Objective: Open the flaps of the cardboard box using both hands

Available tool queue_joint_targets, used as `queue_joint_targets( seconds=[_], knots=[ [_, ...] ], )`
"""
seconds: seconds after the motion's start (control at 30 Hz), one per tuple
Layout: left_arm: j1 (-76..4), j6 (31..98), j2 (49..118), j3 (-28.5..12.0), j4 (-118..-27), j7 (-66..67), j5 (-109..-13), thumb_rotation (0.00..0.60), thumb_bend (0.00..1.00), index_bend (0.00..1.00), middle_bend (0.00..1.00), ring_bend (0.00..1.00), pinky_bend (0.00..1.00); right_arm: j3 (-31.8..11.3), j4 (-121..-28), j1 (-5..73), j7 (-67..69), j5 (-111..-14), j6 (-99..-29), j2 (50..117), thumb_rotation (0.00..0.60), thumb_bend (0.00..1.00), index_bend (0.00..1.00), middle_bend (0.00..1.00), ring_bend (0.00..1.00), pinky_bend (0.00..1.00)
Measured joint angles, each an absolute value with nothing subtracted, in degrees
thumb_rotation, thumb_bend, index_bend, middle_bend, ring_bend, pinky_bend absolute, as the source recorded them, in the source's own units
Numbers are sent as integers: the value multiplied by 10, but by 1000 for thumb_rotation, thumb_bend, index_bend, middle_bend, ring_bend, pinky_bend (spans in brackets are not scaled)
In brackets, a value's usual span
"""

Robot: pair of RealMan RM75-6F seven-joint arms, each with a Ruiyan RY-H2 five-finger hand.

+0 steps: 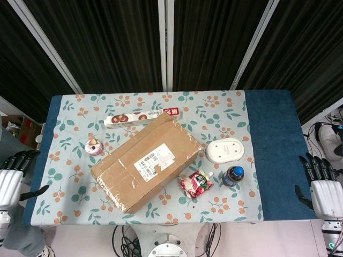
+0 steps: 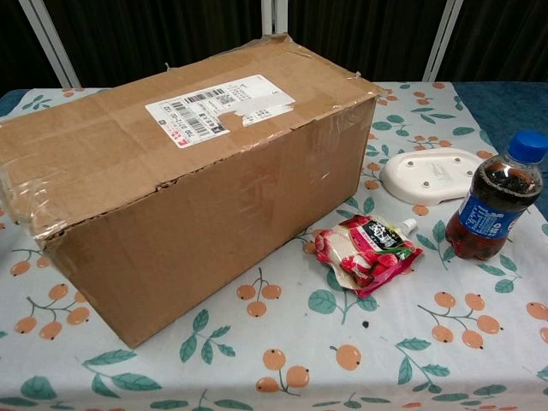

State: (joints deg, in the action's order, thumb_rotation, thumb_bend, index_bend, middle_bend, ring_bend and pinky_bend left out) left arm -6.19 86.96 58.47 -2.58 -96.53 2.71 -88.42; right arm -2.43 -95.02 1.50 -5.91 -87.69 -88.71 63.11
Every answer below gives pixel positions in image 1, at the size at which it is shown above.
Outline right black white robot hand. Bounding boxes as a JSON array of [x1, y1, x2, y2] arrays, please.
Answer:
[[294, 152, 343, 221]]

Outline white frame pole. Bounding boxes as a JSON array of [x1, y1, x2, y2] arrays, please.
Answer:
[[6, 0, 84, 94], [229, 0, 281, 90], [157, 0, 175, 92]]

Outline white oval dish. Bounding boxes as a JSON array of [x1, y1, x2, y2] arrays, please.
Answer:
[[205, 138, 245, 163]]

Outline cola bottle with blue cap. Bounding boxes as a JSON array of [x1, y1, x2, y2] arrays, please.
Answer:
[[221, 165, 245, 188]]

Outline black floor cables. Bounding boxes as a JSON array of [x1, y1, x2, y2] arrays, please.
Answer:
[[112, 224, 141, 257], [198, 223, 222, 257]]

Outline floral fruit print tablecloth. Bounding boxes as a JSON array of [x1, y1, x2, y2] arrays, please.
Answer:
[[30, 90, 263, 225]]

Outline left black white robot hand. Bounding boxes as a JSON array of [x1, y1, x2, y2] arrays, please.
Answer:
[[0, 149, 50, 212]]

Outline red fruit jelly pouch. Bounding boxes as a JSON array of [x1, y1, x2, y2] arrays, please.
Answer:
[[178, 170, 214, 199]]

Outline black pleated curtain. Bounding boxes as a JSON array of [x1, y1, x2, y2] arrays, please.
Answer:
[[0, 0, 74, 123], [173, 0, 270, 92], [235, 0, 343, 125], [23, 0, 165, 95]]

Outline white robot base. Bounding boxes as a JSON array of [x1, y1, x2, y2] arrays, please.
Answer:
[[147, 232, 192, 257]]

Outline tangled black white cables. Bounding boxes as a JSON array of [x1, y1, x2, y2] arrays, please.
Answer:
[[302, 107, 343, 152]]

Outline long white cling wrap box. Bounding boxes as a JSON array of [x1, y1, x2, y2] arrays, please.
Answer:
[[103, 107, 184, 130]]

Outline blue table cover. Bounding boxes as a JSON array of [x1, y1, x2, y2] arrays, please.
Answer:
[[21, 89, 318, 226]]

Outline white shoe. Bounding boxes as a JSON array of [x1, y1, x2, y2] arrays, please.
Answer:
[[318, 124, 343, 158]]

